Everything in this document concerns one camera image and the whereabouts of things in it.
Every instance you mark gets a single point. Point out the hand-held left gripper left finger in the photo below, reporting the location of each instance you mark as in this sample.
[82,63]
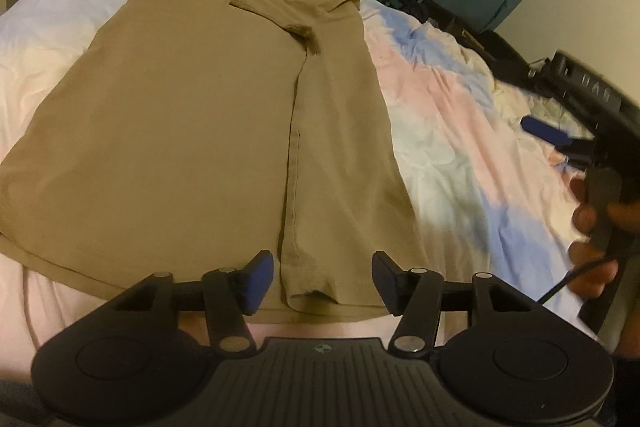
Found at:
[259,281]

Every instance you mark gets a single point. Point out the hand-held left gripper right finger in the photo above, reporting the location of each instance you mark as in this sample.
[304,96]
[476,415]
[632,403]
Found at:
[385,281]

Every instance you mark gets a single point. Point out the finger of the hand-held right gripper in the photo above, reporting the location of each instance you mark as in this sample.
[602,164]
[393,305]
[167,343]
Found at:
[539,127]

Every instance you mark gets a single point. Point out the tan t-shirt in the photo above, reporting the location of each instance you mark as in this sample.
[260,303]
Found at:
[200,122]

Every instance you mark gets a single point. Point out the person's right hand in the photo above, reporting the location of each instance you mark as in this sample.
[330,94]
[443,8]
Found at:
[584,219]

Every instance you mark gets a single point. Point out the pastel tie-dye blanket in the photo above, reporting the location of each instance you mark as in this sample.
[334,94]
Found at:
[450,117]

